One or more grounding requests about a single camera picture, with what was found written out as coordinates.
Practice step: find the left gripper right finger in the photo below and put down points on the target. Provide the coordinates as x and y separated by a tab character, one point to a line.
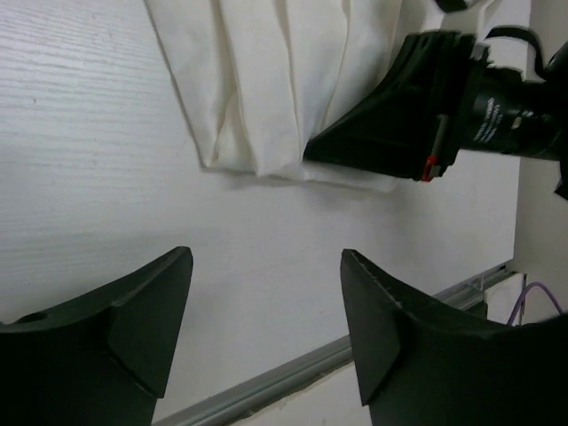
422	362

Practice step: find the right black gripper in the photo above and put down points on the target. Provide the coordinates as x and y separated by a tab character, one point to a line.
392	131

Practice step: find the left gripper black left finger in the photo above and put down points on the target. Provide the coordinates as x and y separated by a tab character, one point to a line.
102	358

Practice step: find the white pleated skirt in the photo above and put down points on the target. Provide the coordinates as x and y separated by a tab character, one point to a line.
258	79

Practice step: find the aluminium front rail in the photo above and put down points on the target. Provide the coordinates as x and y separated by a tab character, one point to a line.
498	288

